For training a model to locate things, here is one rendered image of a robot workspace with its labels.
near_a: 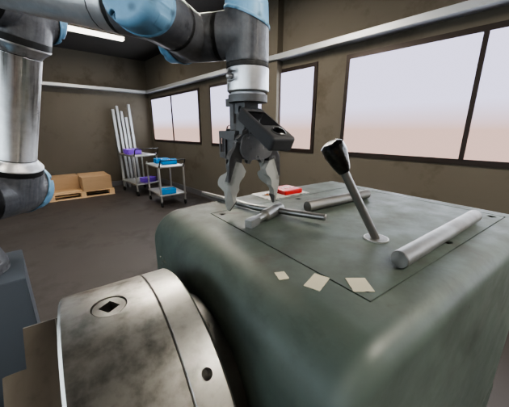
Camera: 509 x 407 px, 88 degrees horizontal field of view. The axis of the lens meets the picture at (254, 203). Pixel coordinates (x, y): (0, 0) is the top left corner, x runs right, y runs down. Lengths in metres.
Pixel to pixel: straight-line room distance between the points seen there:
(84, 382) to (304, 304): 0.20
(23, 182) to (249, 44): 0.62
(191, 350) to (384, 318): 0.18
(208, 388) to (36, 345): 0.22
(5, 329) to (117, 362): 0.57
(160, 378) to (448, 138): 2.90
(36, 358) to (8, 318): 0.41
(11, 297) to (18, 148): 0.33
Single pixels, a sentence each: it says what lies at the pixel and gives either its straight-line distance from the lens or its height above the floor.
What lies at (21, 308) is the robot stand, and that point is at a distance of 0.82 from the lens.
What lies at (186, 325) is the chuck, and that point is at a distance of 0.31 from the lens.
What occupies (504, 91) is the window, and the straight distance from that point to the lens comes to 2.95.
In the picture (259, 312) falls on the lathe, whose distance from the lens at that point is 0.30.
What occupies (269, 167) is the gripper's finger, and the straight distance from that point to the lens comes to 0.52.
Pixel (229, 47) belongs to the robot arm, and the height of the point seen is 1.55.
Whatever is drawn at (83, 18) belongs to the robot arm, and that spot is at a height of 1.56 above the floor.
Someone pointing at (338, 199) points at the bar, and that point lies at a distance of 0.60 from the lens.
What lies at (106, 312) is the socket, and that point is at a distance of 0.35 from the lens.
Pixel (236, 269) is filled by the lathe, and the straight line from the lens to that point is 0.34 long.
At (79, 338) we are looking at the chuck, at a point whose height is 1.23.
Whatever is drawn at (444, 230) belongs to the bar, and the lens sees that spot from 0.47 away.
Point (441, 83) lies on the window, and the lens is 3.05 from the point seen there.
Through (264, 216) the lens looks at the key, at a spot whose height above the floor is 1.27.
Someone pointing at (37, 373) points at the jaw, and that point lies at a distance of 0.43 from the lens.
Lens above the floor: 1.42
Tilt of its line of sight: 16 degrees down
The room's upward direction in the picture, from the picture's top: straight up
